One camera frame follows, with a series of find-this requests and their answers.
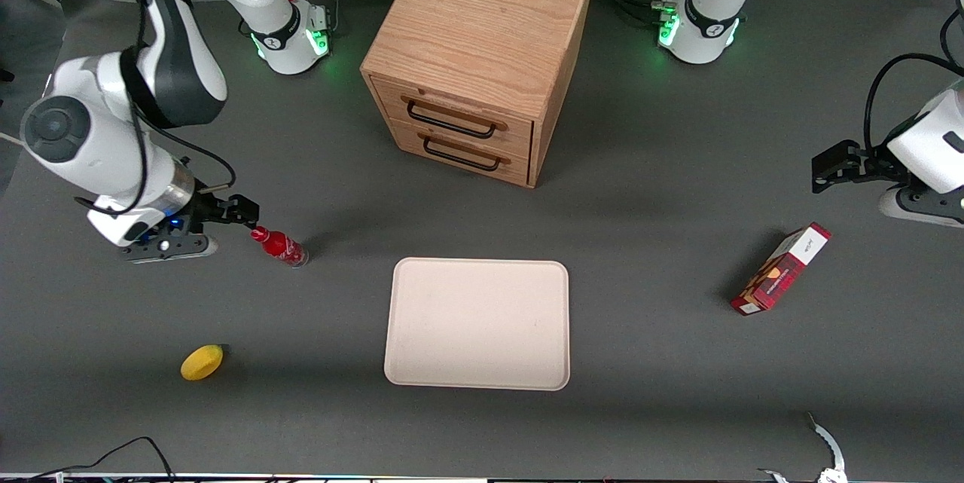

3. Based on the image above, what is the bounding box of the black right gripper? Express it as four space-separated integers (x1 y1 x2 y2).
154 193 261 241

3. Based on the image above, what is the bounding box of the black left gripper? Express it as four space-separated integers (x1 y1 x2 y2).
811 140 917 194

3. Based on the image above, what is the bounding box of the red coke bottle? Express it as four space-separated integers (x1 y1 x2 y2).
250 225 310 268

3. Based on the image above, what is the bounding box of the cream rectangular tray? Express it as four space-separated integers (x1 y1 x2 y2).
383 257 571 392

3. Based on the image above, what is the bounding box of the red cookie box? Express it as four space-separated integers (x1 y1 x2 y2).
730 222 833 316

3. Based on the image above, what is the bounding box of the yellow lemon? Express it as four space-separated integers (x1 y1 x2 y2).
180 344 225 382

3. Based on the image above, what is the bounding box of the wooden upper drawer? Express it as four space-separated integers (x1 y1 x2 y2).
371 78 535 160

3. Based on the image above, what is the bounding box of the wooden drawer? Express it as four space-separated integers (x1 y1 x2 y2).
371 78 535 160
388 120 532 188

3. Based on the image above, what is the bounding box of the white curved plastic strip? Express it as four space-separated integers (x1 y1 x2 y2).
757 411 848 483

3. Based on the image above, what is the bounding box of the wooden lower drawer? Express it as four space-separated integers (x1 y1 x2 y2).
388 120 532 188

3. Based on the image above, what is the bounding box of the wooden drawer cabinet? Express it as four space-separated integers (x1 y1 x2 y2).
360 0 596 189

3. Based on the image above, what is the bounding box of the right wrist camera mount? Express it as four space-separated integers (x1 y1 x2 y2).
124 233 218 263

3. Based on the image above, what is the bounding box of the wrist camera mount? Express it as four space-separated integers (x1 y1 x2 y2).
877 188 964 229
124 233 218 263

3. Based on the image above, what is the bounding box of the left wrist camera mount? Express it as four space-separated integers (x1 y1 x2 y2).
877 188 964 229

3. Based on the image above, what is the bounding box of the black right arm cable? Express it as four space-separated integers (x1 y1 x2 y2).
75 0 238 216

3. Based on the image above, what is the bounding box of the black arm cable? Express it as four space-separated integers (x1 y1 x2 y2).
75 0 238 216
864 53 964 156

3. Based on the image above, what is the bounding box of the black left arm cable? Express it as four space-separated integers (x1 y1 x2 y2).
864 53 964 156

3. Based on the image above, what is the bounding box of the black lower drawer handle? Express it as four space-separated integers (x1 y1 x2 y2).
416 133 511 173

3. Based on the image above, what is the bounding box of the black drawer handle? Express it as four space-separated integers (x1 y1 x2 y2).
401 95 508 140
416 133 511 173

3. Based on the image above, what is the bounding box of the black upper drawer handle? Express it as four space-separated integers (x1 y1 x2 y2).
401 95 508 140

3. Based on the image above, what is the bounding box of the black table edge cable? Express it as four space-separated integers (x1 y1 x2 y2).
0 436 175 483

